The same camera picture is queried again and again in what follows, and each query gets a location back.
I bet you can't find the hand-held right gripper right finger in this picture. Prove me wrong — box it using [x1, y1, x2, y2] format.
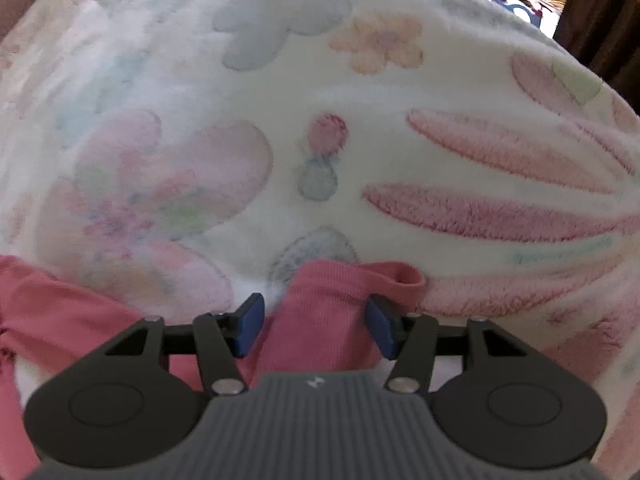
[364, 296, 526, 395]

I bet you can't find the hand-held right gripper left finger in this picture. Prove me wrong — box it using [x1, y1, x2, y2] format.
[102, 293, 266, 396]

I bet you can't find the pink small garment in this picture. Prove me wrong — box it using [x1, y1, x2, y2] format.
[0, 255, 427, 480]

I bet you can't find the floral fleece blanket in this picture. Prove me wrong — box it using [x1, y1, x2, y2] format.
[0, 0, 640, 480]

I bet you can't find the blue toy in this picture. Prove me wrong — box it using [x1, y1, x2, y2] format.
[492, 0, 546, 26]

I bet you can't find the dark brown curtain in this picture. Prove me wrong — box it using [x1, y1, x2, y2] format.
[552, 0, 640, 111]

